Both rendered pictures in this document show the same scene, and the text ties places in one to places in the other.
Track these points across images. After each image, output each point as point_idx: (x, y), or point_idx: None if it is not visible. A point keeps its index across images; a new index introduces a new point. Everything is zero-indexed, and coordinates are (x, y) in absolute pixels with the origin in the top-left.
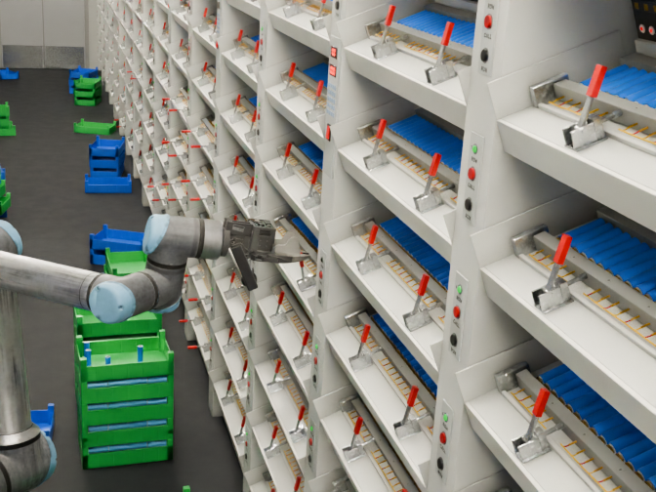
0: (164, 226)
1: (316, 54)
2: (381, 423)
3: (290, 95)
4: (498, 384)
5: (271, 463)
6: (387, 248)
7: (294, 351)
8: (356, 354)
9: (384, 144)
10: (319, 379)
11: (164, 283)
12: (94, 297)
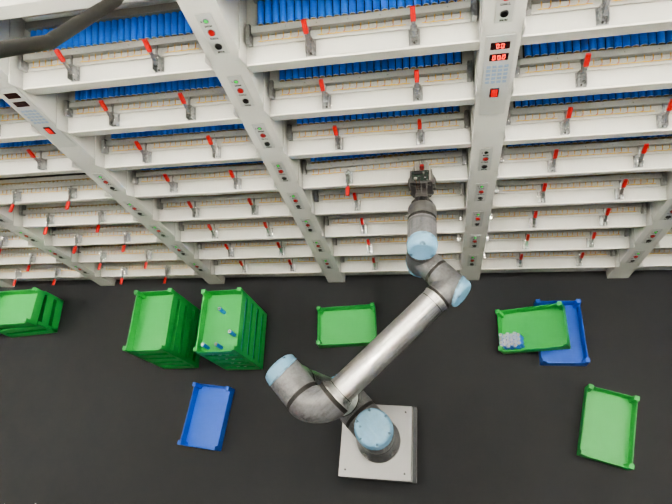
0: (433, 237)
1: None
2: (610, 172)
3: (329, 100)
4: None
5: (378, 251)
6: (559, 111)
7: (404, 204)
8: (550, 165)
9: (542, 66)
10: (488, 195)
11: (438, 255)
12: (457, 301)
